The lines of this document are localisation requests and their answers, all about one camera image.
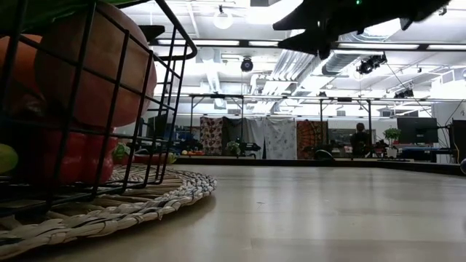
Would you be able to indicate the orange fruit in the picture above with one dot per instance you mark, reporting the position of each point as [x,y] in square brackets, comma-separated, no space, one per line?
[22,65]

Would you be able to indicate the white hanging cloth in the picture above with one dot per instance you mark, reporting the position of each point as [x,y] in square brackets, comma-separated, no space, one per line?
[280,138]

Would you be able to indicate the person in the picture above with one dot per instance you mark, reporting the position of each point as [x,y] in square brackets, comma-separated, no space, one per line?
[359,142]

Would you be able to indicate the red bell pepper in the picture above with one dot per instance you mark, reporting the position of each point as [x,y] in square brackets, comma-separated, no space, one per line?
[82,156]

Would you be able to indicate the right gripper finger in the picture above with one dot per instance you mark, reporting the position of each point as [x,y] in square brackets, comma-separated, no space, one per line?
[309,45]
[302,20]

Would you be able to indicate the single black ceiling spotlight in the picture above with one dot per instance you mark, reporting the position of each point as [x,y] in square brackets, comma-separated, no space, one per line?
[247,64]

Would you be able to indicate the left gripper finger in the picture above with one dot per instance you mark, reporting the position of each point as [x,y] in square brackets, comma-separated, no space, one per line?
[151,32]

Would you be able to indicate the black spotlight cluster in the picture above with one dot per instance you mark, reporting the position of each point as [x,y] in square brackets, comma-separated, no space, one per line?
[371,63]

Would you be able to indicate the round white ceiling lamp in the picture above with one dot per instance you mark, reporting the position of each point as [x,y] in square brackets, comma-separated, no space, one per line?
[223,19]

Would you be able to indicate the black monitor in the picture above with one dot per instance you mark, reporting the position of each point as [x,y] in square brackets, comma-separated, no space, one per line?
[416,130]

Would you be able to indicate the silver ventilation duct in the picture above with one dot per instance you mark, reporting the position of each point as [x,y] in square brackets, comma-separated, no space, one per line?
[338,62]

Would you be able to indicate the round woven placemat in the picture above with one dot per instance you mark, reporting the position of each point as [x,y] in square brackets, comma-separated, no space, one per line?
[109,214]

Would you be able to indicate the pink peach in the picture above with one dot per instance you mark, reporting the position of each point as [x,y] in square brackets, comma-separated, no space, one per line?
[98,54]

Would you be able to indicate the potted green plant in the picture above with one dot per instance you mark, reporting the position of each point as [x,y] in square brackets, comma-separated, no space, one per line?
[392,136]

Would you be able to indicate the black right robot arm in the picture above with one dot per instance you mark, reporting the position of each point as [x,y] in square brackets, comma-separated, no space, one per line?
[426,9]

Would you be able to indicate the floral patterned hanging cloth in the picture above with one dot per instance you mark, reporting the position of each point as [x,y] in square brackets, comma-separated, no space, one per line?
[211,135]

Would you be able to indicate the orange mandala hanging cloth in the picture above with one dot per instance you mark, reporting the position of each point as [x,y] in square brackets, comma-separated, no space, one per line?
[309,136]

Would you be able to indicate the dark hanging cloth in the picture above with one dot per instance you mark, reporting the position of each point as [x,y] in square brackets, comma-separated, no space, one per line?
[233,131]

